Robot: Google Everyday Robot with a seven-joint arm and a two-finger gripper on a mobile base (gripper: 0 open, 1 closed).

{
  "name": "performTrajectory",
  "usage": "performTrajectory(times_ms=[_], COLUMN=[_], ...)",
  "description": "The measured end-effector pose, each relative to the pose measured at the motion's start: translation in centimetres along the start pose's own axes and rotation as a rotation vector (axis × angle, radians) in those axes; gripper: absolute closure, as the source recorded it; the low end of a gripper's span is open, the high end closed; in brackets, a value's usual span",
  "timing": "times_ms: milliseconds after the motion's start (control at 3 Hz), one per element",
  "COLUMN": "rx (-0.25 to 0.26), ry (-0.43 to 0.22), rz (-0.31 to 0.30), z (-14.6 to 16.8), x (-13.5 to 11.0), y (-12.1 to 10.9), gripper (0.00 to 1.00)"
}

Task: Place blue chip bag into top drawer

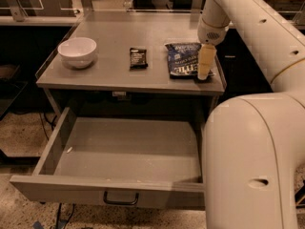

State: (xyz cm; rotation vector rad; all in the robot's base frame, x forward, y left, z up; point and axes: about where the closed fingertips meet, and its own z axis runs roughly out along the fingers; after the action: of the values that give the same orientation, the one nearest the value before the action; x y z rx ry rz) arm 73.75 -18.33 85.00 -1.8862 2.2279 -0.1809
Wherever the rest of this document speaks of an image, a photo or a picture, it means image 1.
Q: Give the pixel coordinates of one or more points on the white ceramic bowl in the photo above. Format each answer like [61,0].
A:
[77,52]

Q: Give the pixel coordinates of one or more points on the black drawer handle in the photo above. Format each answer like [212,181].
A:
[120,198]

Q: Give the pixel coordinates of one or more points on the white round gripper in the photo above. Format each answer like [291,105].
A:
[211,34]

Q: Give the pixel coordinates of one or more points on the grey open top drawer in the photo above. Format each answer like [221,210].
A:
[87,156]

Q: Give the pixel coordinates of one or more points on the blue chip bag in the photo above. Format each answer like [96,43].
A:
[183,59]

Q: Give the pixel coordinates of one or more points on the black snack bar wrapper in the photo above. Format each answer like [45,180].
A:
[138,58]

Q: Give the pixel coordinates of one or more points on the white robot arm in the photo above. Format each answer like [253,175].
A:
[254,143]

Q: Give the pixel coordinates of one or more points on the clear plastic water bottle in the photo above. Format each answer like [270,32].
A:
[128,4]

